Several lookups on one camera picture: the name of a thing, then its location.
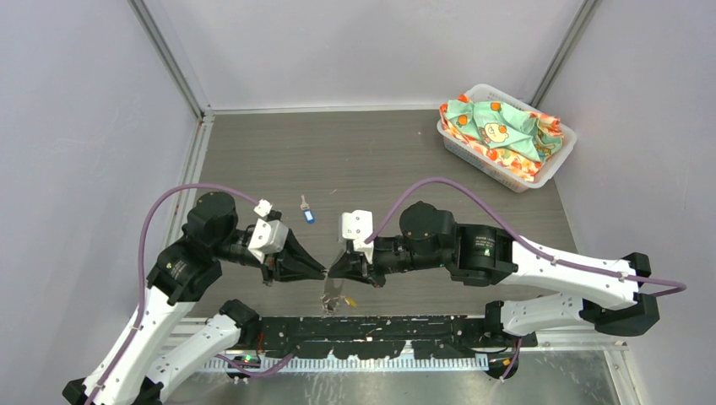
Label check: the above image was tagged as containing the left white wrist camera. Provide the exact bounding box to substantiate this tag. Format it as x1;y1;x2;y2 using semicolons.
247;219;289;264

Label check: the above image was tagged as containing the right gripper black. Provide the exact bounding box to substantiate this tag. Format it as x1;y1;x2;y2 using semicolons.
328;232;448;288

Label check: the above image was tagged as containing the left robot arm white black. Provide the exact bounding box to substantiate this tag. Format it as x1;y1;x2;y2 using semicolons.
62;184;325;404

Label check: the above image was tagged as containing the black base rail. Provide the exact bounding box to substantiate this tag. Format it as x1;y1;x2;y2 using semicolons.
234;316;517;359

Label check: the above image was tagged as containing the colourful printed cloth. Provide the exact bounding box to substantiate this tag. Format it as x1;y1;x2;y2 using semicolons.
439;94;564;182

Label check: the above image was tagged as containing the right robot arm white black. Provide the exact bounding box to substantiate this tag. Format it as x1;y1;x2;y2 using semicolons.
328;201;660;347

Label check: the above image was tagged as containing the white plastic basket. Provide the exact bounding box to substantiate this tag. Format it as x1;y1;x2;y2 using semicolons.
437;84;577;193

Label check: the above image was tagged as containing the blue capped key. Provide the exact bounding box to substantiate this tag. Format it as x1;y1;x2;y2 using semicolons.
300;195;316;224

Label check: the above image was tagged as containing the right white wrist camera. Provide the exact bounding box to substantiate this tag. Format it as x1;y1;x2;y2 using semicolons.
339;210;374;264

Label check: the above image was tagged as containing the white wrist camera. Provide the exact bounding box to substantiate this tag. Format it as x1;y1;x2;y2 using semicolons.
339;210;374;264
247;219;289;264

